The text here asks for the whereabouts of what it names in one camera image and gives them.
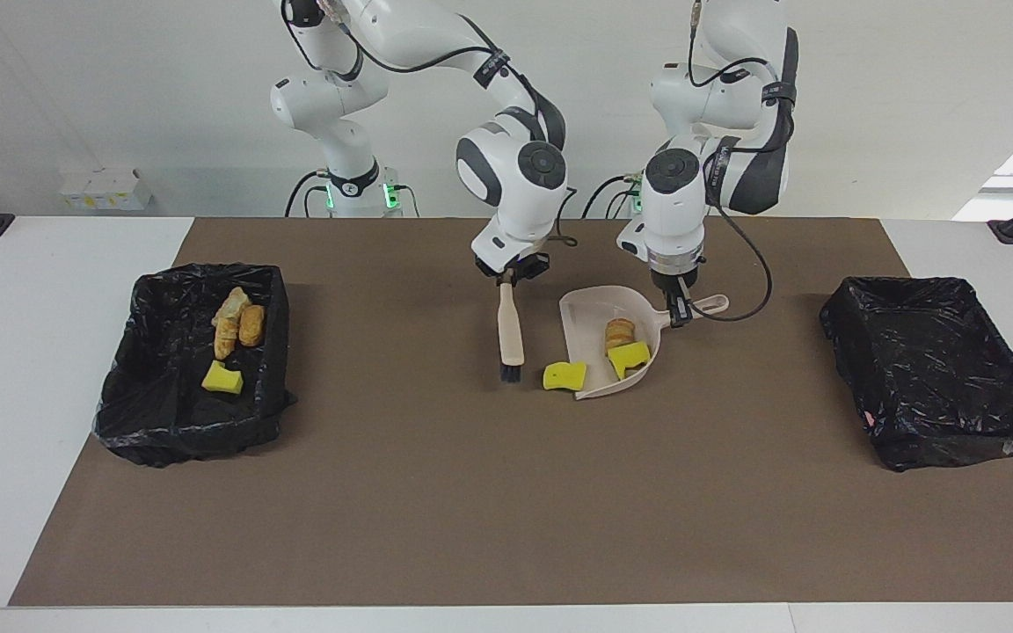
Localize white cartons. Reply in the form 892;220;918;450
60;167;154;212

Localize notched yellow sponge piece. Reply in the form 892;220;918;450
607;341;652;381

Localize beige plastic dustpan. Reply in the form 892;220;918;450
558;285;730;402

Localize black bag lined bin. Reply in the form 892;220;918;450
819;275;1013;473
91;262;298;469

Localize beige hand brush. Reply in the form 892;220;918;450
497;280;527;383

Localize black base cable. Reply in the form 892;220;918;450
581;174;648;219
284;170;332;218

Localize brown table mat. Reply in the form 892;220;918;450
10;217;1013;608

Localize yellow sponge piece with hole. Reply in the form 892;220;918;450
543;360;589;392

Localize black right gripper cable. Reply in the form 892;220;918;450
282;0;579;249

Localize yellow green sponge piece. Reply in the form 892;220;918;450
201;360;244;396

